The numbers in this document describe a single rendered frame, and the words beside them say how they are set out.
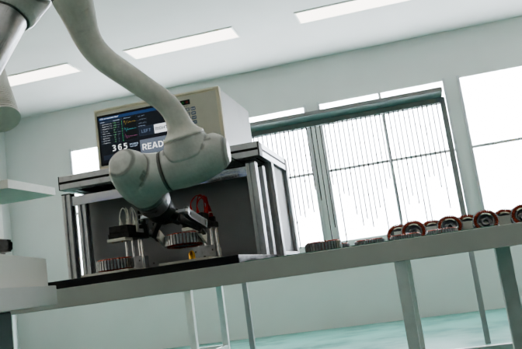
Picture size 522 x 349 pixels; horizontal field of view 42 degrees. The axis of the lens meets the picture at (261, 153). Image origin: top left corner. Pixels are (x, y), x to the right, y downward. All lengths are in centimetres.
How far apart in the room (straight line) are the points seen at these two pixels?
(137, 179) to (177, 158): 11
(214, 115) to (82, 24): 65
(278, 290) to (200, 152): 695
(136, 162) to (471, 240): 79
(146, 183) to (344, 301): 685
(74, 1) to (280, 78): 717
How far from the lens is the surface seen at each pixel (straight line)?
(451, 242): 166
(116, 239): 215
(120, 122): 230
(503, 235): 167
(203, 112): 220
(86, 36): 170
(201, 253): 215
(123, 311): 918
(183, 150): 163
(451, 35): 873
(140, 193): 167
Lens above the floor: 71
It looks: 10 degrees up
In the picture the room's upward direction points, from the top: 8 degrees counter-clockwise
